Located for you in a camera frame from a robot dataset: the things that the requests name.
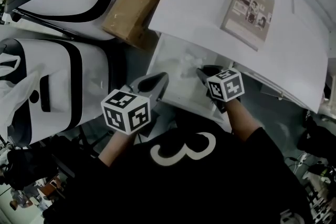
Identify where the white desk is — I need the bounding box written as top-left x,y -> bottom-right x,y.
148,0 -> 330,114

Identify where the beige photo book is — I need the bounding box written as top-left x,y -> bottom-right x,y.
219,0 -> 276,52

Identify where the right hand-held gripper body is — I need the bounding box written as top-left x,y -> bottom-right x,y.
206,68 -> 245,113

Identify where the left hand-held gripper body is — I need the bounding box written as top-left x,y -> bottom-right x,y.
101,84 -> 161,136

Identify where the white plastic bag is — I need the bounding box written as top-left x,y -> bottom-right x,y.
0,52 -> 41,135

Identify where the black mesh office chair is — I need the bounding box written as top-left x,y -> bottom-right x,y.
0,136 -> 77,193

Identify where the person's black shirt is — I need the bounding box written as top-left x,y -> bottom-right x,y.
43,109 -> 313,224

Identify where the person's left forearm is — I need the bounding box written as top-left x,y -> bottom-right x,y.
98,130 -> 138,168

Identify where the person's right forearm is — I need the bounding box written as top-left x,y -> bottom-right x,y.
225,98 -> 265,143

